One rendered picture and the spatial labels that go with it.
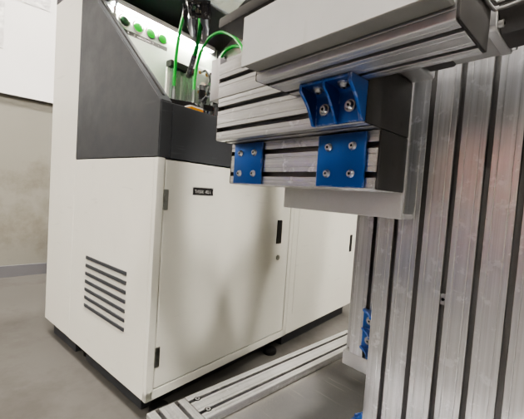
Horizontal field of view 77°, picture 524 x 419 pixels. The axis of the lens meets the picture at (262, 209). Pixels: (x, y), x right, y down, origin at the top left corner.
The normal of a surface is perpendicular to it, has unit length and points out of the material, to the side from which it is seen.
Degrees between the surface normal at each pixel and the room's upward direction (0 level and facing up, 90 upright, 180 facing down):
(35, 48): 90
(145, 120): 90
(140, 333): 90
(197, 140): 90
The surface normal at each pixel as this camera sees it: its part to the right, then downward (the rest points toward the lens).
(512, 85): -0.73, -0.02
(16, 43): 0.68, 0.08
